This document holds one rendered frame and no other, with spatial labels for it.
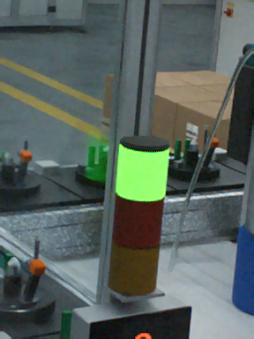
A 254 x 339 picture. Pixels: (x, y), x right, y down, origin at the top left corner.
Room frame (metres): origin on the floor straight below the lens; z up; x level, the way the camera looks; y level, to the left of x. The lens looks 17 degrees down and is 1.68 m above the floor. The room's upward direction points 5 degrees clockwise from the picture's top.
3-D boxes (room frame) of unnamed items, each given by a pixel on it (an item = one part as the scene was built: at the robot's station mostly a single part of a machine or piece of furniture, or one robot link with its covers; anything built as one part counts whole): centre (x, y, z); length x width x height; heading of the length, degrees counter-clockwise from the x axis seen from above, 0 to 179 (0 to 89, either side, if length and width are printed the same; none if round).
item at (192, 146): (2.63, -0.10, 1.01); 0.24 x 0.24 x 0.13; 34
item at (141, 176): (1.08, 0.01, 1.38); 0.05 x 0.05 x 0.05
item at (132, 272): (1.08, 0.01, 1.28); 0.05 x 0.05 x 0.05
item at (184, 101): (6.53, -0.34, 0.20); 1.20 x 0.80 x 0.41; 34
